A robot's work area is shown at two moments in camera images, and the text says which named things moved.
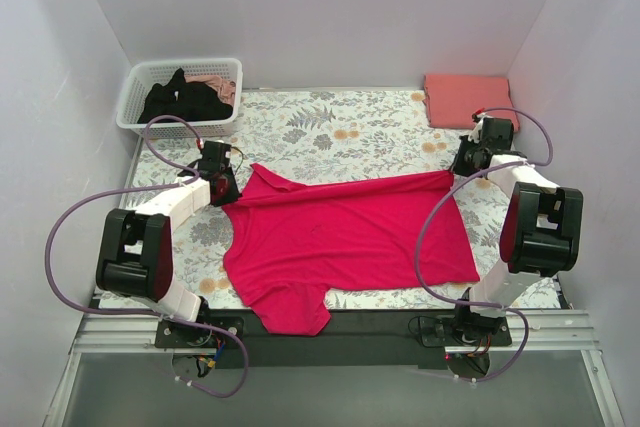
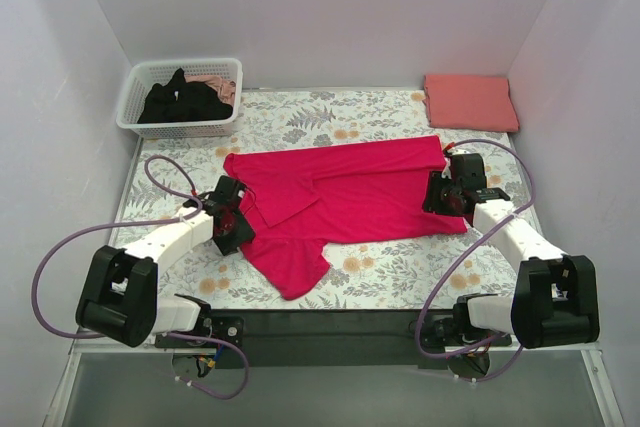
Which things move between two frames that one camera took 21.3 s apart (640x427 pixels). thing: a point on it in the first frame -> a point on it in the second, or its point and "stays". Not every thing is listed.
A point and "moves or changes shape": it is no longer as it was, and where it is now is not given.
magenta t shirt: [289, 244] moves or changes shape
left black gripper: [226, 189] -> [240, 235]
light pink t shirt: [225, 89] stays
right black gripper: [463, 162] -> [432, 195]
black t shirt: [189, 100] stays
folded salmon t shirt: [452, 99] stays
